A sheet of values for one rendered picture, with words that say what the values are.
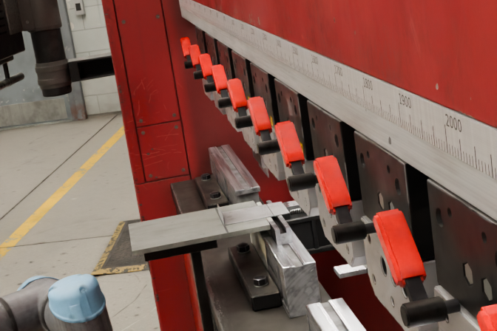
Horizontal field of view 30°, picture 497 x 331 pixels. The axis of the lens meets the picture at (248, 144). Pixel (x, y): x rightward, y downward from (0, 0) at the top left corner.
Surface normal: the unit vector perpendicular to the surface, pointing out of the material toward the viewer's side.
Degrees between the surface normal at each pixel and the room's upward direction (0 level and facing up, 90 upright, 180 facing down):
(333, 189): 39
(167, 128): 90
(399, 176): 90
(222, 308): 0
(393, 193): 90
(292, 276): 90
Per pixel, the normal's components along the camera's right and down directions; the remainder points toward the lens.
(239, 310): -0.14, -0.96
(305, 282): 0.17, 0.19
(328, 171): -0.01, -0.62
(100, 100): -0.09, 0.23
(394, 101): -0.98, 0.18
